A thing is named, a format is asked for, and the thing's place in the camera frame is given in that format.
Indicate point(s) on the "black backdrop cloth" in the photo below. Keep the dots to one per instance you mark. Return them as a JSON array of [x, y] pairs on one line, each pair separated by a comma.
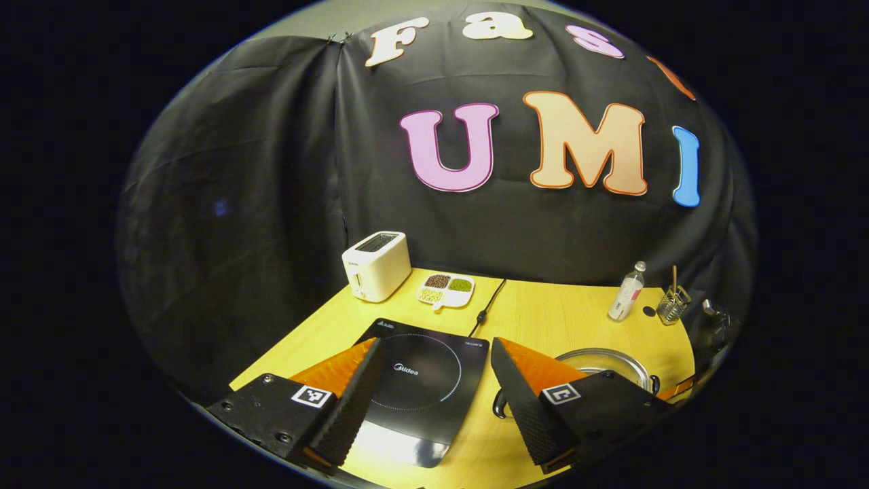
[[237, 204]]

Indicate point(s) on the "white toaster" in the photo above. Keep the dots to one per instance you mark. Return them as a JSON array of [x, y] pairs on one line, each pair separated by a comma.
[[377, 268]]

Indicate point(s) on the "stainless steel pot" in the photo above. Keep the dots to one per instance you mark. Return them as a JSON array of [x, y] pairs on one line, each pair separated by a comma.
[[611, 353]]

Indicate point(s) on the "white divided dish of beans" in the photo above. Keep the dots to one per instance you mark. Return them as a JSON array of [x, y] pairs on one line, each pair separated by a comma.
[[445, 288]]

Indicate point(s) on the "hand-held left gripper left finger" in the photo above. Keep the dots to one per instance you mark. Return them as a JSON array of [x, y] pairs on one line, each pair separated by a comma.
[[349, 401]]

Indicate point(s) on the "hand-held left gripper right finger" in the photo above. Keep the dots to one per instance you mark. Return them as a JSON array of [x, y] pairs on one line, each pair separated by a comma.
[[523, 401]]

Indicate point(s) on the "black backdrop clip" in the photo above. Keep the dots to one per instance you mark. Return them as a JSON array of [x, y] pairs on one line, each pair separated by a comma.
[[339, 38]]

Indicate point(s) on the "clear plastic bottle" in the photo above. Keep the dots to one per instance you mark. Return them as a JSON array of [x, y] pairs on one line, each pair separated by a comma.
[[626, 295]]

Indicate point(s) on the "black induction cooktop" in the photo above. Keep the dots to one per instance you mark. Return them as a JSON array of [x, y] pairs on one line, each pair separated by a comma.
[[421, 367]]

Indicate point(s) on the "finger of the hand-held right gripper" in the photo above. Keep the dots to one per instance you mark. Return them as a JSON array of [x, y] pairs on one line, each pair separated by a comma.
[[681, 387]]

